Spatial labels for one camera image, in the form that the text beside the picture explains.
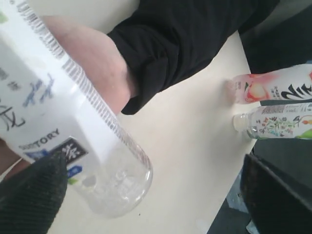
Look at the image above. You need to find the floral label clear bottle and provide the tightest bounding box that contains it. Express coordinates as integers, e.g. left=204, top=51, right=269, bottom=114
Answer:
left=233, top=103, right=312, bottom=140

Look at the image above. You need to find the person's open hand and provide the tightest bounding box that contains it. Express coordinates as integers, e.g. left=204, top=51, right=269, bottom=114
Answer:
left=42, top=16, right=137, bottom=115

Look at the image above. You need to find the pink drink bottle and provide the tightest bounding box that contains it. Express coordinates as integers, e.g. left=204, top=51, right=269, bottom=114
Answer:
left=226, top=63, right=312, bottom=104

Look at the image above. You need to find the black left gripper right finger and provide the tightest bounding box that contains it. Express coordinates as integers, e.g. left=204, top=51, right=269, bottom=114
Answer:
left=240, top=154, right=312, bottom=234

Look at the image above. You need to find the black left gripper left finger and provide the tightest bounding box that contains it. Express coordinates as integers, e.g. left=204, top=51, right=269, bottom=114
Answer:
left=0, top=153, right=68, bottom=234

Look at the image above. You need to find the small white label bottle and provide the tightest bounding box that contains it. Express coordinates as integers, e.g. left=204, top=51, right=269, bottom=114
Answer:
left=0, top=0, right=153, bottom=217

